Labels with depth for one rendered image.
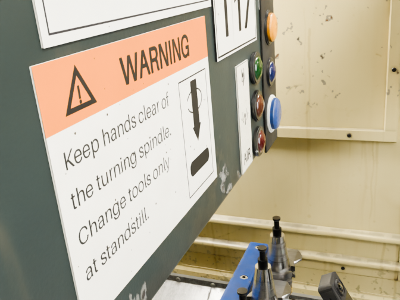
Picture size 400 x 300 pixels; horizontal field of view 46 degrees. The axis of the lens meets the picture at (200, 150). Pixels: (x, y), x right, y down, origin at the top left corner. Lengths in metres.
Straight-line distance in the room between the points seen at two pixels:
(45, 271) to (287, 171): 1.12
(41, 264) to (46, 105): 0.05
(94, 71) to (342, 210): 1.14
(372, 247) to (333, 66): 0.49
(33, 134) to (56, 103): 0.01
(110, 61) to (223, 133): 0.15
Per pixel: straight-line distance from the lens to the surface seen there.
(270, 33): 0.43
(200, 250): 1.47
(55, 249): 0.18
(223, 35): 0.33
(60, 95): 0.17
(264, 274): 0.81
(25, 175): 0.16
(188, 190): 0.28
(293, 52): 1.17
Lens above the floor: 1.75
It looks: 20 degrees down
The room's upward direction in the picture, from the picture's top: 5 degrees counter-clockwise
